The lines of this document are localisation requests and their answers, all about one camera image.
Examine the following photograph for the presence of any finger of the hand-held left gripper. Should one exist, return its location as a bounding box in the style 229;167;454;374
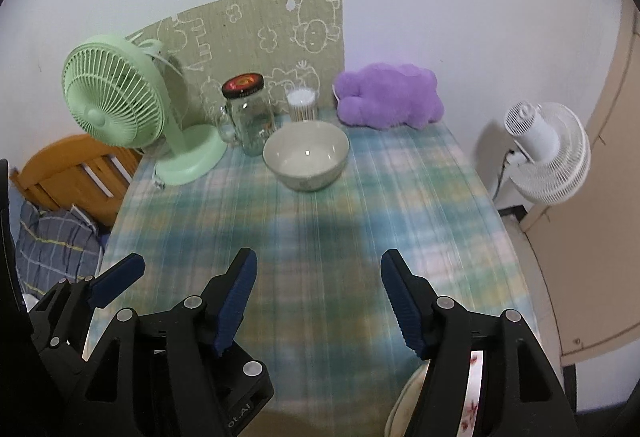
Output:
215;344;275;437
29;253;146;393

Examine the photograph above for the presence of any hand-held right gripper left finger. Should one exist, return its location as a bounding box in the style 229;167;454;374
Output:
65;247;258;437

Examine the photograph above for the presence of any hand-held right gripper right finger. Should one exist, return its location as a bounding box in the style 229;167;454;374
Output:
380;249;581;437

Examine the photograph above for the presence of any yellow flower cream plate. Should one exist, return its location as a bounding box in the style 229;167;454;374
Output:
384;361;431;437

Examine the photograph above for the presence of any red flower white plate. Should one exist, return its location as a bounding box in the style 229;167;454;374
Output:
457;351;487;437

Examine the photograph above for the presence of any white bowl blue floral print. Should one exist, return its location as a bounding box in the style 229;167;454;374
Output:
262;121;350;192

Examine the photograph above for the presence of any blue plaid cloth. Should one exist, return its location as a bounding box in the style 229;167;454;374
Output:
12;202;108;298

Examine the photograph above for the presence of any plaid tablecloth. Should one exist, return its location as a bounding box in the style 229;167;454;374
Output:
100;109;543;418

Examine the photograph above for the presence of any orange wooden chair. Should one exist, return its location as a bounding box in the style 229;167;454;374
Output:
10;134;143;230

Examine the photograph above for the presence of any glass jar with lid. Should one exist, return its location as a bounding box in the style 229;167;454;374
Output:
217;73;277;156

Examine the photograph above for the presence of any green desk fan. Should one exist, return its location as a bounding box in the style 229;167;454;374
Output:
61;34;227;188

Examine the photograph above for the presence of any beige wooden door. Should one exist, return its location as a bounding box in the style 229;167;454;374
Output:
520;0;640;368

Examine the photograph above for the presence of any purple plush toy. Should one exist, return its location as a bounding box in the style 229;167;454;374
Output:
332;63;446;132

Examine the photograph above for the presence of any white floor fan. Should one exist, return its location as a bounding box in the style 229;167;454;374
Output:
492;101;592;205

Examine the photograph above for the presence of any clear cotton swab container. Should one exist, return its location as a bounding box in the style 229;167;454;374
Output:
286;87;319;122

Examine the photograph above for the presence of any green printed cardboard sheet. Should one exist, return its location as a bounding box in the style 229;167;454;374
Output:
125;0;346;128

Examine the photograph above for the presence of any black fan cable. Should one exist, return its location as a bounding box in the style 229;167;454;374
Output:
492;149;516;200

